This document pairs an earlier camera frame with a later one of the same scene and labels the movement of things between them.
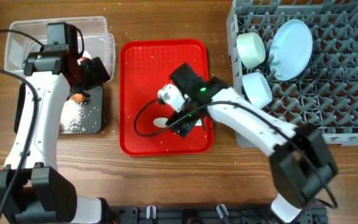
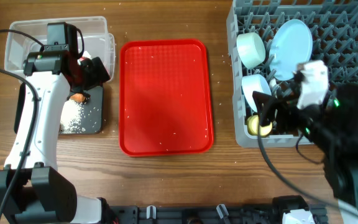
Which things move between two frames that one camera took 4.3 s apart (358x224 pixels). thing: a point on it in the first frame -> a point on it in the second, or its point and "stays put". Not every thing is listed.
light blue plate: x=291 y=50 stays put
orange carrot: x=78 y=97 stays put
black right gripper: x=184 y=119 -> x=286 y=111
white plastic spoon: x=161 y=122 -> x=273 y=83
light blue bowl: x=258 y=90 stays put
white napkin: x=86 y=55 stays put
